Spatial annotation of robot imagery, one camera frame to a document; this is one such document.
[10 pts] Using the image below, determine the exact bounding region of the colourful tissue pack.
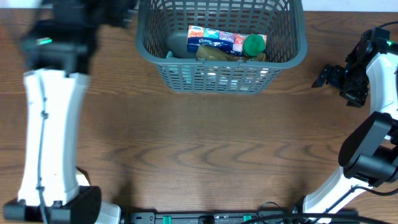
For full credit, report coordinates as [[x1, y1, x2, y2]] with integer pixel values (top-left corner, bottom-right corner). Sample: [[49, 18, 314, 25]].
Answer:
[[187, 26, 252, 57]]

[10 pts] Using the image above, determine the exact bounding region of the teal snack packet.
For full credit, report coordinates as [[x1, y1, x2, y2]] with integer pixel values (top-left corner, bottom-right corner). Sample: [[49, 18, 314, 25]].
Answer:
[[166, 51, 192, 84]]

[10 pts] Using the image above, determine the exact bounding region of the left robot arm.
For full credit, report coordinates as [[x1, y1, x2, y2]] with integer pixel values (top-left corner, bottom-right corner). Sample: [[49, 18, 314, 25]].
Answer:
[[3, 0, 136, 224]]

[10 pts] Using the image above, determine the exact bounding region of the gold foil snack bag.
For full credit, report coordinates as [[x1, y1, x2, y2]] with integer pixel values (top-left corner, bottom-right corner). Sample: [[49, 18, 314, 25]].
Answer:
[[196, 45, 267, 62]]

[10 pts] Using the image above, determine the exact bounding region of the white tan pouch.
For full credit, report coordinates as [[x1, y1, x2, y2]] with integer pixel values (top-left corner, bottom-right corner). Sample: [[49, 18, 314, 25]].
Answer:
[[76, 170, 90, 187]]

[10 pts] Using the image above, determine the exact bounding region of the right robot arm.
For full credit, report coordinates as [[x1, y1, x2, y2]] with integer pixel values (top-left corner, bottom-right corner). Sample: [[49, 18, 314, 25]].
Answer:
[[294, 26, 397, 214]]

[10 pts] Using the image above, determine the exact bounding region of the grey plastic basket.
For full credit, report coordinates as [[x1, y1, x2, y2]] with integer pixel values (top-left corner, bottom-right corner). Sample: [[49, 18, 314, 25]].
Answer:
[[136, 0, 307, 94]]

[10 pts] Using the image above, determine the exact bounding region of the green lid jar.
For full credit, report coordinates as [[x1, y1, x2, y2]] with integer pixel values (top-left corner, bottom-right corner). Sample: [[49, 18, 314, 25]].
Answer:
[[243, 34, 267, 57]]

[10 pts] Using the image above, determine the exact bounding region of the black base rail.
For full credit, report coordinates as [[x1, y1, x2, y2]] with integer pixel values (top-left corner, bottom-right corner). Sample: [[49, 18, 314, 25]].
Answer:
[[121, 205, 359, 224]]

